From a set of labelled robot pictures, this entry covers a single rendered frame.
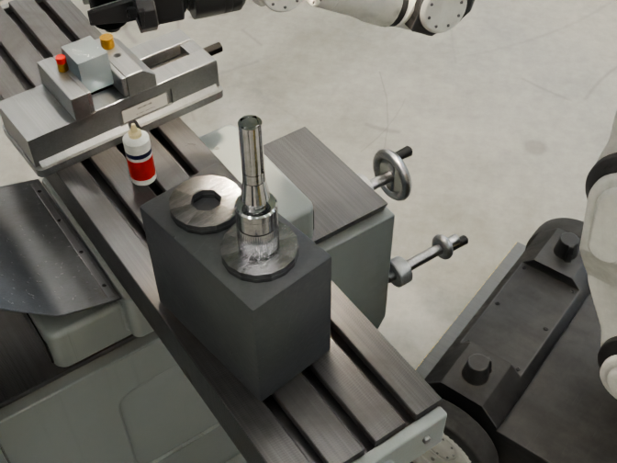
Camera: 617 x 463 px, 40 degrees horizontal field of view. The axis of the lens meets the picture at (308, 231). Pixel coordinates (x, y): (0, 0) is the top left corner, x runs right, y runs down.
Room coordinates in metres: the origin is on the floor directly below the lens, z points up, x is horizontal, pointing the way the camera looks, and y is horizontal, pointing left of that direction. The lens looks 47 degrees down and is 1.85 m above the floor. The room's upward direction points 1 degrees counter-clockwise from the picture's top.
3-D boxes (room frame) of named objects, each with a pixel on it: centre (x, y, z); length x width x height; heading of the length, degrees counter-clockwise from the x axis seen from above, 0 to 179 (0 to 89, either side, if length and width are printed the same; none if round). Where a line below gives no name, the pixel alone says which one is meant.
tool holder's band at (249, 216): (0.66, 0.06, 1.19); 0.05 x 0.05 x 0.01
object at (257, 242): (0.66, 0.06, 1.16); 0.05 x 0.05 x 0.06
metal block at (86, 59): (1.13, 0.35, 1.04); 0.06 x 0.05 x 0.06; 37
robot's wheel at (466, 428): (0.75, -0.23, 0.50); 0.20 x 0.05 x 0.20; 52
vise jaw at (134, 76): (1.16, 0.31, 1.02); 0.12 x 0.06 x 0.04; 37
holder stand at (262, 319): (0.69, 0.09, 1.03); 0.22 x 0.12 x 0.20; 42
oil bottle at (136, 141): (0.99, 0.26, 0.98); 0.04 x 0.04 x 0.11
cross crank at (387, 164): (1.29, -0.15, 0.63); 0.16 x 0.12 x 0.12; 124
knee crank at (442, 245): (1.19, -0.25, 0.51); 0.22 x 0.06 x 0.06; 124
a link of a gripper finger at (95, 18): (0.98, 0.25, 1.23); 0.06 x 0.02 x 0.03; 109
